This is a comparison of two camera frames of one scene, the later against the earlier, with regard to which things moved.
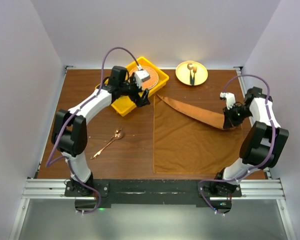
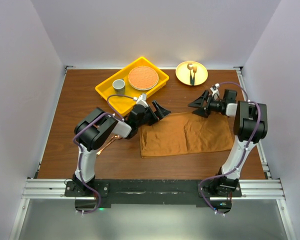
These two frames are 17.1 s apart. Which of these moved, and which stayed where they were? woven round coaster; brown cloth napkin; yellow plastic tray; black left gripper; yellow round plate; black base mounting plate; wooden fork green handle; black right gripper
Moved: black right gripper; brown cloth napkin; black left gripper
Stayed: black base mounting plate; yellow round plate; wooden fork green handle; woven round coaster; yellow plastic tray
